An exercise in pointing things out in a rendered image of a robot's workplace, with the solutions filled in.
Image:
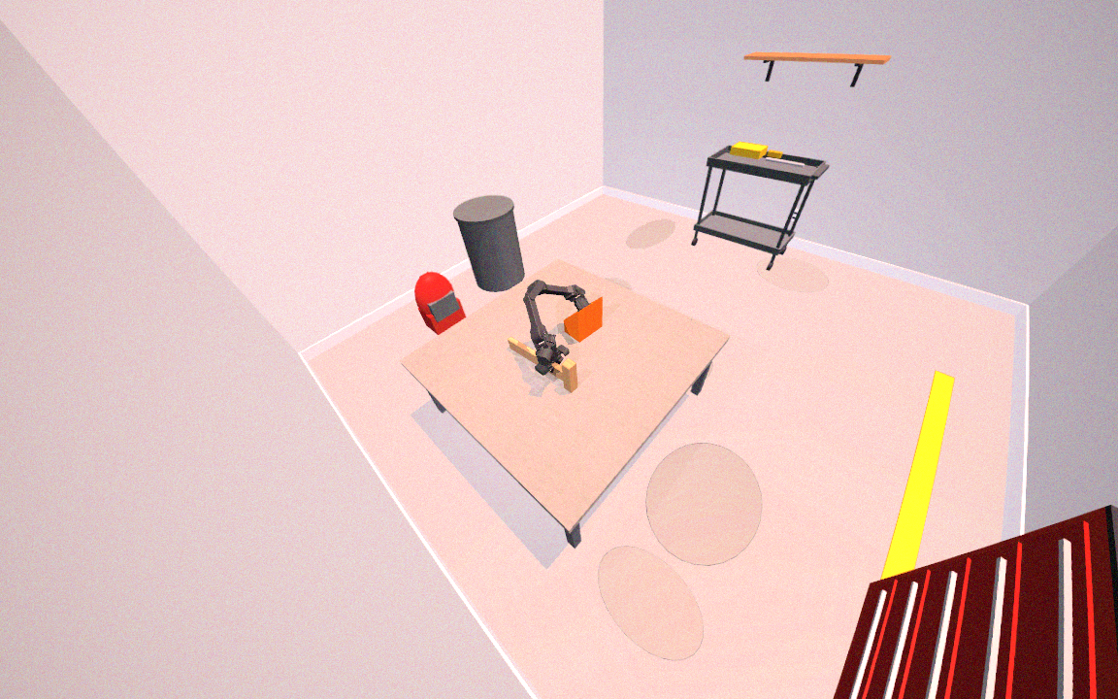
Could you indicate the brown wooden rail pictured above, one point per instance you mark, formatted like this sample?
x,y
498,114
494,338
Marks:
x,y
530,355

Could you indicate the brown wooden post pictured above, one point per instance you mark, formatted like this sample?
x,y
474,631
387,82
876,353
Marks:
x,y
569,375

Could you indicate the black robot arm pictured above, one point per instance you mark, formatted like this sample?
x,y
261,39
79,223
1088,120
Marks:
x,y
538,332

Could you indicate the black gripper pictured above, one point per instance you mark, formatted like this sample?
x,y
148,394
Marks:
x,y
556,357

